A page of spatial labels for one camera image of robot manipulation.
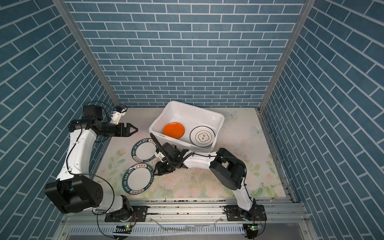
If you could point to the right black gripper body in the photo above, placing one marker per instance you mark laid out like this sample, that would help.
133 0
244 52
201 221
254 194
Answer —
165 167

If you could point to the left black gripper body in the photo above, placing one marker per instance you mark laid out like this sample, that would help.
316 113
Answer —
117 130

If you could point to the green rimmed white plate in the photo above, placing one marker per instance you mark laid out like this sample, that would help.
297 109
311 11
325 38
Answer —
137 179
144 151

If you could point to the orange plate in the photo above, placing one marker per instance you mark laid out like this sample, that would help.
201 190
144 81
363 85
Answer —
174 130

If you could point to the white plate black pattern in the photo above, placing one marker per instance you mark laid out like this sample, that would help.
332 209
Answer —
202 136

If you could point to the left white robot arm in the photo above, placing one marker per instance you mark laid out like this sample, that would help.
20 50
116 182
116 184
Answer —
73 191

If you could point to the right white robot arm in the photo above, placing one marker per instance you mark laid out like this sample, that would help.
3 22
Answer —
229 170

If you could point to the white plastic bin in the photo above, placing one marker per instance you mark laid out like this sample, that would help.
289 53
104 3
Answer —
190 117

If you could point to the floral table mat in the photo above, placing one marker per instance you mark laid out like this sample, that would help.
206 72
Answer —
241 134

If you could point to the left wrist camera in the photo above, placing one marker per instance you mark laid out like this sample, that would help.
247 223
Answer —
117 113

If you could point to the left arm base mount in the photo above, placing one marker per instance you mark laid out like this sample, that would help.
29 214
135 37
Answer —
135 214

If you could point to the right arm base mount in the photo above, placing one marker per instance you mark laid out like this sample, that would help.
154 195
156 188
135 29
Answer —
235 213

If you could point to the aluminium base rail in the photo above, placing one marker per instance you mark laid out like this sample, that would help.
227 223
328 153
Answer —
209 212

